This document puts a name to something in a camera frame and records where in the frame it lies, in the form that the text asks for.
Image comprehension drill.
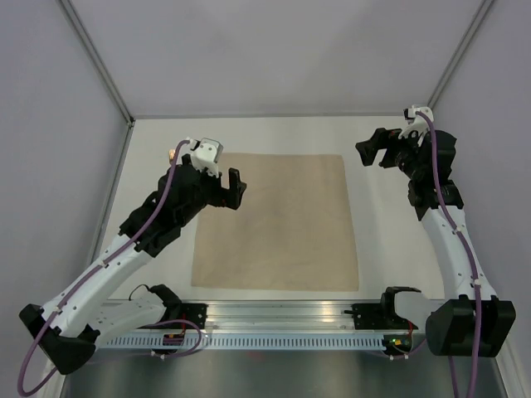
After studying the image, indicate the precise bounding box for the left aluminium frame post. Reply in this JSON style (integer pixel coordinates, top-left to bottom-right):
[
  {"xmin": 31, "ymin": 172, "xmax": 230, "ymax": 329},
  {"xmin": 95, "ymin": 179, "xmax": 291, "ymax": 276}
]
[{"xmin": 57, "ymin": 0, "xmax": 134, "ymax": 125}]

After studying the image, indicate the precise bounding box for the aluminium frame post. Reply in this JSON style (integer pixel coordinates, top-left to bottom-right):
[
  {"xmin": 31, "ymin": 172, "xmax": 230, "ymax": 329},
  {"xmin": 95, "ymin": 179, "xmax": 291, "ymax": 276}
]
[
  {"xmin": 427, "ymin": 0, "xmax": 496, "ymax": 110},
  {"xmin": 57, "ymin": 0, "xmax": 134, "ymax": 125}
]

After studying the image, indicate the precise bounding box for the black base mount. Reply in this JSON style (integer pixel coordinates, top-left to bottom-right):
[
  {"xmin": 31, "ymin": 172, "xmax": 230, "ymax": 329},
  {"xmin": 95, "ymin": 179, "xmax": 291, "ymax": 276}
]
[
  {"xmin": 342, "ymin": 286, "xmax": 421, "ymax": 331},
  {"xmin": 128, "ymin": 284, "xmax": 208, "ymax": 330}
]

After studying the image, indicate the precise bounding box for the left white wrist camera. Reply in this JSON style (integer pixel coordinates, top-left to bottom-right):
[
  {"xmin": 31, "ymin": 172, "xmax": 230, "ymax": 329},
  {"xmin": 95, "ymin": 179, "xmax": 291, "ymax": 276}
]
[{"xmin": 190, "ymin": 138, "xmax": 224, "ymax": 178}]

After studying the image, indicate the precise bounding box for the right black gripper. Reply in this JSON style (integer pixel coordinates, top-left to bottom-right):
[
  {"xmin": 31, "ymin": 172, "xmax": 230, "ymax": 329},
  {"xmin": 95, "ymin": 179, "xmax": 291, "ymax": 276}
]
[{"xmin": 356, "ymin": 124, "xmax": 426, "ymax": 180}]

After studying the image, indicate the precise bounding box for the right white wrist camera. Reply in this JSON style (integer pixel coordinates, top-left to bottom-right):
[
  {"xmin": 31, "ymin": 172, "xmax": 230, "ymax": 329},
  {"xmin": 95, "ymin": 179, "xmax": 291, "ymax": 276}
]
[{"xmin": 398, "ymin": 104, "xmax": 434, "ymax": 139}]

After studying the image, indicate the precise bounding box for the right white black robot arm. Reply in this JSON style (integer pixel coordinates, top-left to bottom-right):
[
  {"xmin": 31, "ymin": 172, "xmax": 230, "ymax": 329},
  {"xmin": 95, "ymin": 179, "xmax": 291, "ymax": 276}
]
[{"xmin": 355, "ymin": 128, "xmax": 516, "ymax": 357}]

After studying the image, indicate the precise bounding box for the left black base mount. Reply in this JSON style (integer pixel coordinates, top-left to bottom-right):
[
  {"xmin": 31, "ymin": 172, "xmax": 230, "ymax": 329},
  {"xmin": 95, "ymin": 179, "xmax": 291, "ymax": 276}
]
[{"xmin": 128, "ymin": 284, "xmax": 208, "ymax": 330}]

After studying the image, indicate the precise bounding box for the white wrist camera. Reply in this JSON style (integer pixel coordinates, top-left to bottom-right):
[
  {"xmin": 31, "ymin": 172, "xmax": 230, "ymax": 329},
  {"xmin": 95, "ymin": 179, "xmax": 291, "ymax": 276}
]
[
  {"xmin": 398, "ymin": 104, "xmax": 434, "ymax": 139},
  {"xmin": 190, "ymin": 138, "xmax": 224, "ymax": 178}
]

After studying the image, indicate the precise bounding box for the white slotted cable duct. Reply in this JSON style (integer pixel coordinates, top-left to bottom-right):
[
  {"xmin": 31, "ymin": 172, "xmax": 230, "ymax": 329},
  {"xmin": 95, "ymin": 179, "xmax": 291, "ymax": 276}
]
[{"xmin": 104, "ymin": 331, "xmax": 385, "ymax": 351}]

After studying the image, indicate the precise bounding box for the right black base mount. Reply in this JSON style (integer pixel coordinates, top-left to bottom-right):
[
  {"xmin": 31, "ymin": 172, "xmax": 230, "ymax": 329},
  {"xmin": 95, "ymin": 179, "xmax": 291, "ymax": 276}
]
[{"xmin": 342, "ymin": 286, "xmax": 421, "ymax": 331}]

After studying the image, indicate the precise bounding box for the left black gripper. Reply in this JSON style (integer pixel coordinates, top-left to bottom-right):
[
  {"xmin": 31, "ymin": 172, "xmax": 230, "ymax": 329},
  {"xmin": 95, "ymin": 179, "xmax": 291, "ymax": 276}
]
[{"xmin": 177, "ymin": 164, "xmax": 246, "ymax": 227}]

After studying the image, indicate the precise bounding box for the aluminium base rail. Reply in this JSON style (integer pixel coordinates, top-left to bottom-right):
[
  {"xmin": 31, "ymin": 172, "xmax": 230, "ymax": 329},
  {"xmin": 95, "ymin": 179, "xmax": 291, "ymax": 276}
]
[{"xmin": 99, "ymin": 298, "xmax": 432, "ymax": 332}]

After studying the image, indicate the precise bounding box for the beige cloth napkin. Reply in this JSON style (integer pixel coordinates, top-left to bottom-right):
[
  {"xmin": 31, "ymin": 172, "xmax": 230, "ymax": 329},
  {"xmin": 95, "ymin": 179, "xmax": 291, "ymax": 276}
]
[{"xmin": 192, "ymin": 153, "xmax": 359, "ymax": 292}]

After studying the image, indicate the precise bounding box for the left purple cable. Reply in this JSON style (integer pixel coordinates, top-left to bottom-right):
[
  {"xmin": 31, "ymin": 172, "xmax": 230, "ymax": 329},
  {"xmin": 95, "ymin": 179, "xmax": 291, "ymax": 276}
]
[{"xmin": 17, "ymin": 139, "xmax": 204, "ymax": 395}]

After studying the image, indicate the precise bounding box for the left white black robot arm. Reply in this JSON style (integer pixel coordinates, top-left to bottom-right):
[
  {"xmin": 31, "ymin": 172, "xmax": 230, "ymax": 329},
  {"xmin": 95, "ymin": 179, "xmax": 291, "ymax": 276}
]
[{"xmin": 19, "ymin": 163, "xmax": 246, "ymax": 375}]

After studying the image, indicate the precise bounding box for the right aluminium frame post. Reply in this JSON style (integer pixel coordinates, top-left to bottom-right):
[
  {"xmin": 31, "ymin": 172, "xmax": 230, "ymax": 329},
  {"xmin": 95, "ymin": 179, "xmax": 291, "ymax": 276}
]
[{"xmin": 427, "ymin": 0, "xmax": 496, "ymax": 110}]

